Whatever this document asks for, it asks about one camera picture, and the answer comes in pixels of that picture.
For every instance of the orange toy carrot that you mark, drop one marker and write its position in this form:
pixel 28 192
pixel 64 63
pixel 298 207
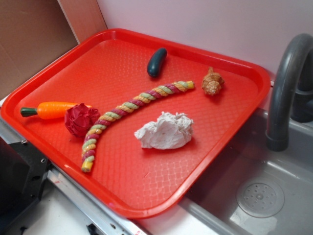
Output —
pixel 48 110

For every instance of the grey toy sink basin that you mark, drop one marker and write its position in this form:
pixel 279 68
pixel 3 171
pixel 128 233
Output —
pixel 251 190

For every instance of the red plastic tray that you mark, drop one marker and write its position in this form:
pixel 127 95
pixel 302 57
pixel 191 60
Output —
pixel 107 70

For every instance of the brown spiral seashell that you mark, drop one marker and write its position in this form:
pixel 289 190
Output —
pixel 212 83

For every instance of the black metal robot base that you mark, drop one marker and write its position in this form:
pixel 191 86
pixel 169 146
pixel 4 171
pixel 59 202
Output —
pixel 23 171

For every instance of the crumpled white paper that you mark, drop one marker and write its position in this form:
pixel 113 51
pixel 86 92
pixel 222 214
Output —
pixel 169 131

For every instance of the silver metal rail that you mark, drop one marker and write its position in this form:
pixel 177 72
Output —
pixel 64 208

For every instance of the crumpled red paper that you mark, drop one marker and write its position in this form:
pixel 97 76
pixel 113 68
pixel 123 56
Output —
pixel 80 118

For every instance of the brown cardboard panel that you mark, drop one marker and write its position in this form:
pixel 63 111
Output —
pixel 34 33

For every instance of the grey toy faucet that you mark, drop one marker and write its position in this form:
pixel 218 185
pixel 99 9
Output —
pixel 292 94

